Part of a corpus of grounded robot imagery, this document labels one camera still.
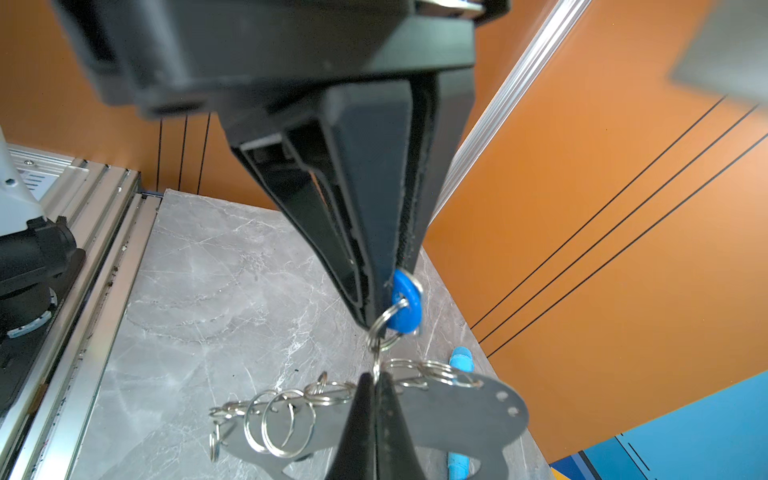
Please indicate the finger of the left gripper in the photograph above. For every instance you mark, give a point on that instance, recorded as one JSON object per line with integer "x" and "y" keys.
{"x": 355, "y": 456}
{"x": 395, "y": 454}

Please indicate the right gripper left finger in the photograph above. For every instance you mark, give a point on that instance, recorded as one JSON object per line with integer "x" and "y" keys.
{"x": 334, "y": 166}

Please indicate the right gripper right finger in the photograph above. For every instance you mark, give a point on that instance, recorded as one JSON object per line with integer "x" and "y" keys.
{"x": 442, "y": 102}

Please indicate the silver split key rings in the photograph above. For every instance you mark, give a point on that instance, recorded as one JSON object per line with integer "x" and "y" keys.
{"x": 300, "y": 402}

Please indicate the blue key fob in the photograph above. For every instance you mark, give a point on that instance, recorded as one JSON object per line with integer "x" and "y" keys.
{"x": 407, "y": 300}

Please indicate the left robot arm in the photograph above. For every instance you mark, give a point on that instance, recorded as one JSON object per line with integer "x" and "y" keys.
{"x": 137, "y": 330}

